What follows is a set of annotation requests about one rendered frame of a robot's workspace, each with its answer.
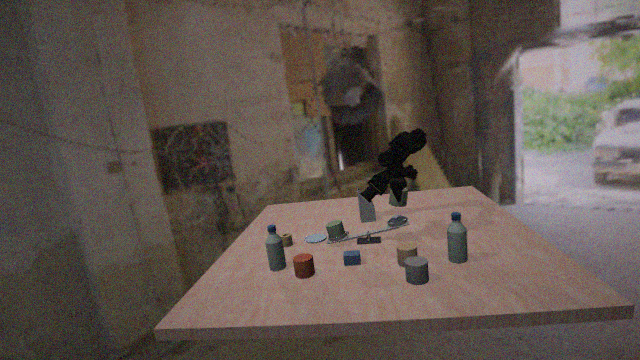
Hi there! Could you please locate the red-brown cylinder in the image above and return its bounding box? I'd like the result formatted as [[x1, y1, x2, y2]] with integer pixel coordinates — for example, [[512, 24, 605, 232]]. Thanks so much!
[[293, 253, 315, 279]]

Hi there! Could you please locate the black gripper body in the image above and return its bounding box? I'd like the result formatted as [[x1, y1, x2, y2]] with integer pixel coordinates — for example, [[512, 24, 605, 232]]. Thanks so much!
[[388, 161, 407, 188]]

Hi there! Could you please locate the grey balance beam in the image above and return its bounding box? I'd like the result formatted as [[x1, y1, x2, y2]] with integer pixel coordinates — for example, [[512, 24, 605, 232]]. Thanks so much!
[[327, 216, 410, 245]]

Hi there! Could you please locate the small blue block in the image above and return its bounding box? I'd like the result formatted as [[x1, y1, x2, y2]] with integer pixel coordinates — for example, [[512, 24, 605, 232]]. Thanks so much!
[[343, 250, 361, 266]]

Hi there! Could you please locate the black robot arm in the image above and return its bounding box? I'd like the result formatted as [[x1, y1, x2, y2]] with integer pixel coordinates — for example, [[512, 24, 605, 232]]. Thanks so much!
[[360, 127, 426, 203]]

